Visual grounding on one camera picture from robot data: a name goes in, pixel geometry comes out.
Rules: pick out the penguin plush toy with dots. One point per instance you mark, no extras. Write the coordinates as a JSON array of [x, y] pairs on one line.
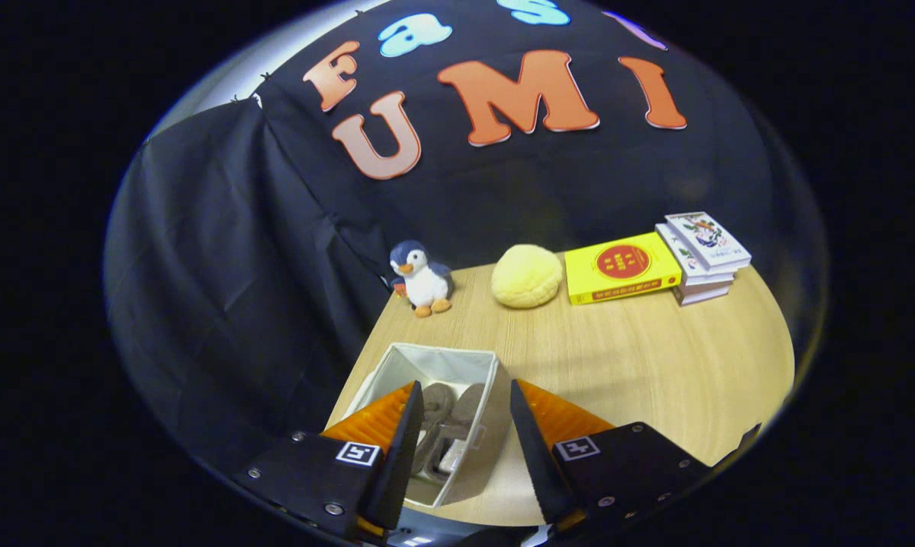
[[427, 282]]

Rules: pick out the yellow book with red circle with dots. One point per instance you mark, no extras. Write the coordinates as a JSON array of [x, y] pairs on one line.
[[620, 267]]

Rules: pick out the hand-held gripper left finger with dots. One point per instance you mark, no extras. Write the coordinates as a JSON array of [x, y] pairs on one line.
[[404, 456]]

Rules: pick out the white book with pink spine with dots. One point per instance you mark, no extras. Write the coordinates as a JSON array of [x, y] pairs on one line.
[[704, 294]]

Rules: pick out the yellow round plush bun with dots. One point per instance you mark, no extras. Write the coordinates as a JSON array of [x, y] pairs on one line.
[[527, 276]]

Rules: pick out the beige fabric storage box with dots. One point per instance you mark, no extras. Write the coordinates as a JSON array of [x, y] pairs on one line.
[[487, 425]]

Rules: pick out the brown shoe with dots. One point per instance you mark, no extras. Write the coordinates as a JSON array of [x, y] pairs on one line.
[[436, 400], [470, 406]]

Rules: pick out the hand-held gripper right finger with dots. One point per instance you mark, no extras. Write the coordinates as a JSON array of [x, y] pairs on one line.
[[533, 456]]

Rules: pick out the small white illustrated book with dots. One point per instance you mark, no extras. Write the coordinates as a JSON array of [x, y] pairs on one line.
[[708, 239]]

